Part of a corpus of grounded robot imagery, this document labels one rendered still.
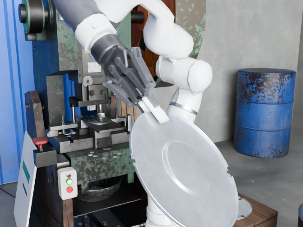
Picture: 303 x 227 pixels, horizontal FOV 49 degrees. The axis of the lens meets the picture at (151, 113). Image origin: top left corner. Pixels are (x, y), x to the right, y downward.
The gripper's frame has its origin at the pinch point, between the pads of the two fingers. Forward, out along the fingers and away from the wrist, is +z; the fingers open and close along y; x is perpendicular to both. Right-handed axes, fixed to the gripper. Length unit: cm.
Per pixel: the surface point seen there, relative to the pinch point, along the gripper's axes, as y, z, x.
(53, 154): -83, -30, 37
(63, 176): -82, -18, 34
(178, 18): -11, -46, 83
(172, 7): -12, -55, 88
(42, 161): -86, -30, 32
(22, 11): -53, -91, 41
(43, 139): -80, -37, 34
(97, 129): -69, -30, 56
